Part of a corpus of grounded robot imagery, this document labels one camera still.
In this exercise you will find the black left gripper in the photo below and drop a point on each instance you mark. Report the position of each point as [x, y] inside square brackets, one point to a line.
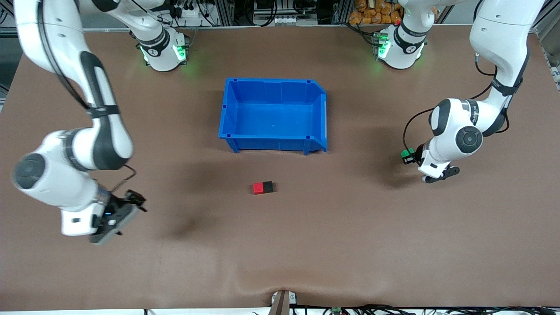
[418, 153]

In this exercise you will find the white power strip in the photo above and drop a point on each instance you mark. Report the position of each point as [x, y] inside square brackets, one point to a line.
[190, 12]

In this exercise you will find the green cube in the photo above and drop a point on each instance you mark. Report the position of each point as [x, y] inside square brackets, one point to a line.
[407, 153]

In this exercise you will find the orange snack packs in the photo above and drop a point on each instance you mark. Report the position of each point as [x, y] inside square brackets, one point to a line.
[372, 13]

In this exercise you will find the white terminal block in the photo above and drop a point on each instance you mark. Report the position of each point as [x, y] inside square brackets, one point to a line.
[293, 20]

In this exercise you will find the blue plastic storage bin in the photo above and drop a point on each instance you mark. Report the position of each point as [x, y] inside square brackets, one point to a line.
[273, 116]

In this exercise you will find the black cube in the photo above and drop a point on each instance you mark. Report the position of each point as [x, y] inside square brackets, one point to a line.
[268, 187]

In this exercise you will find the aluminium frame rail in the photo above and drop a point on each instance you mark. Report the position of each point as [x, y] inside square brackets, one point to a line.
[552, 57]

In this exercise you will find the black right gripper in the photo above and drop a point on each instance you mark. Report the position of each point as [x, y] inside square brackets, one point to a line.
[117, 204]

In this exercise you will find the aluminium frame post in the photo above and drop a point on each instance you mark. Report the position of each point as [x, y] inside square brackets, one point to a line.
[223, 11]

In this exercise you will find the red cube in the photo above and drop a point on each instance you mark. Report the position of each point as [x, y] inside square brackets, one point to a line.
[258, 188]

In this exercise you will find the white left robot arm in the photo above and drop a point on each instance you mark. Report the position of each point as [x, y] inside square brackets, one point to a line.
[498, 35]

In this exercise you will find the green connector plug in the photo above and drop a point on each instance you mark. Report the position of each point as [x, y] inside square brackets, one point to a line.
[337, 310]

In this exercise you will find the metal table clamp bracket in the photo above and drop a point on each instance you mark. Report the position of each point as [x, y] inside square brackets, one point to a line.
[282, 302]

